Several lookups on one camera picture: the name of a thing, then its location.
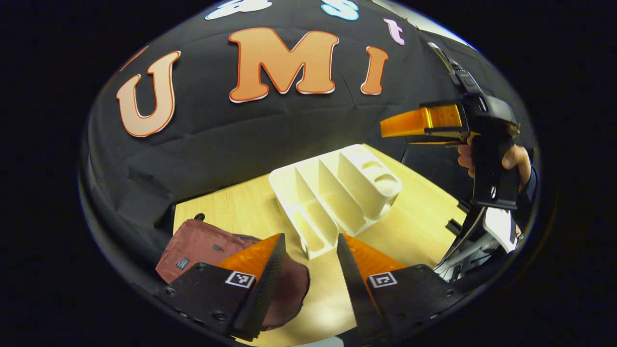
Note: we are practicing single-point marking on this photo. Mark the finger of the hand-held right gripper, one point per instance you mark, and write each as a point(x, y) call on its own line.
point(434, 118)
point(441, 138)

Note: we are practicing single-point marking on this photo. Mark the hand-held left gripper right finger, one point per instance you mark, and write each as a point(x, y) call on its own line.
point(354, 284)

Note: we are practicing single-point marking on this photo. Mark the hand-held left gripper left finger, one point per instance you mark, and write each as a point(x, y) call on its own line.
point(267, 284)

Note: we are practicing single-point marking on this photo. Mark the dark red schoolbag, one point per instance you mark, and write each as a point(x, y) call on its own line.
point(197, 246)

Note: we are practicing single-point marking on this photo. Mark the white bookshelf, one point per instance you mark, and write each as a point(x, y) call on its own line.
point(356, 188)

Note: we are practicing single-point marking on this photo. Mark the white and black device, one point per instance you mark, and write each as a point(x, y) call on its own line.
point(499, 226)

